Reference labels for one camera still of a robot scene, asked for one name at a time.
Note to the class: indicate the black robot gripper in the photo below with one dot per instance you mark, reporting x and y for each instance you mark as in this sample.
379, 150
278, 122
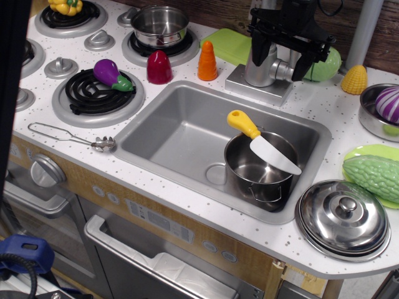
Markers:
292, 26

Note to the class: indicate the silver toy faucet lever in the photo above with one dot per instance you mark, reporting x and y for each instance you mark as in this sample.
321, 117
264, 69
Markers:
271, 82

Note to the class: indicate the grey vertical pole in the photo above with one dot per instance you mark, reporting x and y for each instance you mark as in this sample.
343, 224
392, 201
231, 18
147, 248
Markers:
365, 28

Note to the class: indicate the green cutting board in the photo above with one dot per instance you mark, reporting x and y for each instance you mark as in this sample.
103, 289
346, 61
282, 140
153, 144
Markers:
229, 46

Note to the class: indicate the yellow toy corn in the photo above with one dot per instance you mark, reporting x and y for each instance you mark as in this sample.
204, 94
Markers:
355, 81

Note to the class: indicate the orange toy carrot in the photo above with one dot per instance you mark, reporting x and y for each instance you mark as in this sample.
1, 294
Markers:
207, 68

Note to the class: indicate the steel bowl at right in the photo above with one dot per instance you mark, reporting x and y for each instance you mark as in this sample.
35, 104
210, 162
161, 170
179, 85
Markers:
369, 117

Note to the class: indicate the purple striped toy onion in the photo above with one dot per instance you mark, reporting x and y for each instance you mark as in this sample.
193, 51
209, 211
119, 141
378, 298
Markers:
386, 104

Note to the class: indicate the red toy pepper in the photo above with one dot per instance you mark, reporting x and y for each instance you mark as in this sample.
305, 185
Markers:
159, 70

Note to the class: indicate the steel pot in sink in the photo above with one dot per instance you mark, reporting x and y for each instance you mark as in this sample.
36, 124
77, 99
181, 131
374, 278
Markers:
251, 179

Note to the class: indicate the steel pot on burner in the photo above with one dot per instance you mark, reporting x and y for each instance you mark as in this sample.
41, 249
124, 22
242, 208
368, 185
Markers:
160, 26

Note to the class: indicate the back right stove burner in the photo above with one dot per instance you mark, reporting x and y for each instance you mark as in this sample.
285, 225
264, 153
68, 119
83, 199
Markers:
138, 54

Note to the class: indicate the light green plate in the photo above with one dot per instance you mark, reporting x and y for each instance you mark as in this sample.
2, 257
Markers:
377, 150

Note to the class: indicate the green toy bitter gourd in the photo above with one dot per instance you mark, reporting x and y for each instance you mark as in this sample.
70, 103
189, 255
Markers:
376, 174

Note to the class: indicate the grey stove knob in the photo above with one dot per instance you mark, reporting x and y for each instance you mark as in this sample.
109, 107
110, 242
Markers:
60, 68
25, 98
125, 19
99, 41

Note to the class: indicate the steel pot lid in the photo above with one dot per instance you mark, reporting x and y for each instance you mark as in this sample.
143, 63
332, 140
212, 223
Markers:
343, 220

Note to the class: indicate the purple toy eggplant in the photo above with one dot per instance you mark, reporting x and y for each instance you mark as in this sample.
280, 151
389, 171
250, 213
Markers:
107, 72

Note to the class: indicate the back left stove burner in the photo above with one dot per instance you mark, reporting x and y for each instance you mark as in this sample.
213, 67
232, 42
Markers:
53, 24

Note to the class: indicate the front black stove burner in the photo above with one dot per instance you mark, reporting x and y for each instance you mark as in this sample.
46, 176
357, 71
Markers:
85, 102

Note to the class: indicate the yellow toy bell pepper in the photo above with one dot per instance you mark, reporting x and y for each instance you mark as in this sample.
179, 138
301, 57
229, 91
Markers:
66, 7

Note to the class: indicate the left edge stove burner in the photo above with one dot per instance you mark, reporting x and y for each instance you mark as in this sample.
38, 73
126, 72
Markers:
33, 58

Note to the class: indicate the grey dishwasher door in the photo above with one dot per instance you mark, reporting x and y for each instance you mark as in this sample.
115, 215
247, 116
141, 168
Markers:
139, 264

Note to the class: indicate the silver oven dial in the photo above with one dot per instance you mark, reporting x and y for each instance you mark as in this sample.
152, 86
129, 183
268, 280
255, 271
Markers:
45, 172

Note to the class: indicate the yellow handled toy knife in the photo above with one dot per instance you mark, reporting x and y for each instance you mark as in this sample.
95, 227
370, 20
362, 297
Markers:
239, 120

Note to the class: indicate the metal wire spoon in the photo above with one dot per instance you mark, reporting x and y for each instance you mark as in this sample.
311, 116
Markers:
100, 144

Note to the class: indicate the grey oven door handle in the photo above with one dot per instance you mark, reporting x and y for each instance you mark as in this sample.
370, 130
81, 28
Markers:
53, 208

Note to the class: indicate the blue clamp with cable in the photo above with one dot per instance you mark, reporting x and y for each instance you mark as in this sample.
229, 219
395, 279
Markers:
25, 254

